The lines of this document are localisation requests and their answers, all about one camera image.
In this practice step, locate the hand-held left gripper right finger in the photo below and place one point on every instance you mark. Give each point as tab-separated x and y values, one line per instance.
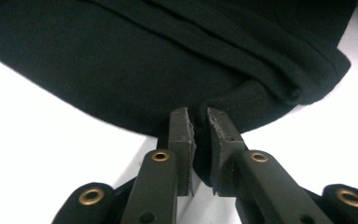
225	146

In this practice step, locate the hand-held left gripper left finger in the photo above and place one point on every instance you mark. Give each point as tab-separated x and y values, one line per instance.
181	140

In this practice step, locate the black tank top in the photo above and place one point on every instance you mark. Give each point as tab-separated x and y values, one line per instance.
136	62

